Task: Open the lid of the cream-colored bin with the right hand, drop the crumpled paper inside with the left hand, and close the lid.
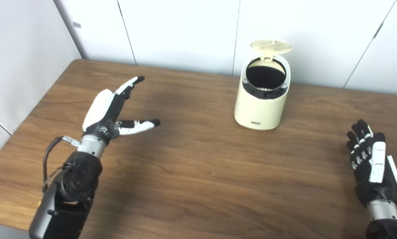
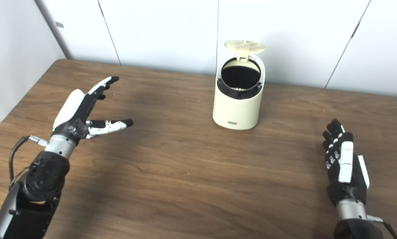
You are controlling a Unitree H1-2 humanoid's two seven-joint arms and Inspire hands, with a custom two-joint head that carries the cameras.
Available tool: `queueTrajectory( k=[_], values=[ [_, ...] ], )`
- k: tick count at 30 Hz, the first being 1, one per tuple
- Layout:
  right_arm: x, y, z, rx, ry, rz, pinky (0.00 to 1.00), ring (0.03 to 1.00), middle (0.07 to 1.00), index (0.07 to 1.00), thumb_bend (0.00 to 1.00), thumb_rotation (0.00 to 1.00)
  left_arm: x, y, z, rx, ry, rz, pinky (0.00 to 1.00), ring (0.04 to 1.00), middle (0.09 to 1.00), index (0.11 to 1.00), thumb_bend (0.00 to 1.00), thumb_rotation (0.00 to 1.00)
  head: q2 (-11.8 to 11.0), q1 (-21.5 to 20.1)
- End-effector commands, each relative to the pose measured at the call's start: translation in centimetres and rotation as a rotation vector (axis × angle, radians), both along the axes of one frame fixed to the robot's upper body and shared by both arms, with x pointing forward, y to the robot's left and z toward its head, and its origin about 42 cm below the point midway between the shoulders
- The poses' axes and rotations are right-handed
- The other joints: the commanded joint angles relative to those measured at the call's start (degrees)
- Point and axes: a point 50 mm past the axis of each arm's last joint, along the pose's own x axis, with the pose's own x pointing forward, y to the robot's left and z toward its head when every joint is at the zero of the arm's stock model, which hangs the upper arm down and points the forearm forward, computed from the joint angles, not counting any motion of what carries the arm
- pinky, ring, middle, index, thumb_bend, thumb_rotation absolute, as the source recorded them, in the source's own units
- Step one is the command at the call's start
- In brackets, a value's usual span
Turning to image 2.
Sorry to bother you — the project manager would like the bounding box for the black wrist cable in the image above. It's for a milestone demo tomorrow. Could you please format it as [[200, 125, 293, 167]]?
[[9, 135, 49, 186], [367, 215, 397, 239]]

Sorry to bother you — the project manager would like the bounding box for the round cream bin lid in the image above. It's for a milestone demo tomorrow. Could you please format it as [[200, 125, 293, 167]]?
[[224, 40, 265, 62]]

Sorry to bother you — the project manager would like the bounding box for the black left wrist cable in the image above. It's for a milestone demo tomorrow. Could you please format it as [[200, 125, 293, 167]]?
[[9, 135, 49, 186]]

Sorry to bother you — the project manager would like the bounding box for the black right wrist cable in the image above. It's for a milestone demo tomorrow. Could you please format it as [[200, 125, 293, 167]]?
[[367, 215, 397, 239]]

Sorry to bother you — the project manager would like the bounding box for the cream-colored desktop bin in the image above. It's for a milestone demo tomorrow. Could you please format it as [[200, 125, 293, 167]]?
[[213, 40, 266, 130]]

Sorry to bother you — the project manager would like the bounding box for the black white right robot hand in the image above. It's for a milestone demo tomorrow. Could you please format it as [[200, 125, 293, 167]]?
[[322, 119, 370, 206]]

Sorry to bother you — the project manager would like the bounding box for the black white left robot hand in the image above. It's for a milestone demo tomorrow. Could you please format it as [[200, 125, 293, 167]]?
[[52, 76, 134, 141]]

